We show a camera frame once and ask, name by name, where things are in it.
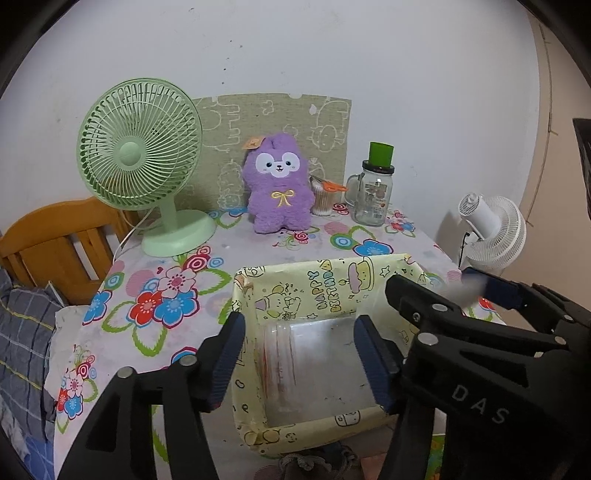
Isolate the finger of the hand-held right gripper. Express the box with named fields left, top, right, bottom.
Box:
left=463, top=267, right=591, bottom=334
left=385, top=274, right=591, bottom=480

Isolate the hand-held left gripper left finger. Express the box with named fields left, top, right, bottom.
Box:
left=65, top=312, right=247, bottom=480

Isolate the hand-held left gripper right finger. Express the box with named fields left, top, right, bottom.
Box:
left=353, top=315, right=435, bottom=480

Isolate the yellow cartoon fabric storage box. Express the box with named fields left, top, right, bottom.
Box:
left=231, top=253, right=437, bottom=457

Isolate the white desk fan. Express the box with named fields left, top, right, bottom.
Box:
left=457, top=194, right=527, bottom=278

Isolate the clear plastic bag red print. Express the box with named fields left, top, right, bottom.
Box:
left=256, top=318, right=376, bottom=408

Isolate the grey knitted cloth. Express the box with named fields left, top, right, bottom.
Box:
left=278, top=444, right=360, bottom=480

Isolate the floral tablecloth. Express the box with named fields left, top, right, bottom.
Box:
left=53, top=208, right=509, bottom=480

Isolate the glass jar mug green lid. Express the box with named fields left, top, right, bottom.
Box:
left=344, top=142, right=397, bottom=227

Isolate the clear cotton swab container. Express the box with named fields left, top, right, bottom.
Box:
left=310, top=175, right=340, bottom=217

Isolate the purple plush toy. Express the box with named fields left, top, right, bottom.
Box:
left=241, top=132, right=315, bottom=234

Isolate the grey plaid bedding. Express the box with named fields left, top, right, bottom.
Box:
left=0, top=268, right=70, bottom=444

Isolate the blue bed sheet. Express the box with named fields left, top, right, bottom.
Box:
left=18, top=434, right=57, bottom=480

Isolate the wooden headboard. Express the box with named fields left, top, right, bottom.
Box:
left=0, top=198, right=139, bottom=305

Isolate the green desk fan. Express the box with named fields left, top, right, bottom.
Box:
left=76, top=78, right=218, bottom=257

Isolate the green cartoon printed board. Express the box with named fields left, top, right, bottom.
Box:
left=178, top=93, right=352, bottom=217

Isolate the white fan cable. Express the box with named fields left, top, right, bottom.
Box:
left=113, top=208, right=160, bottom=264

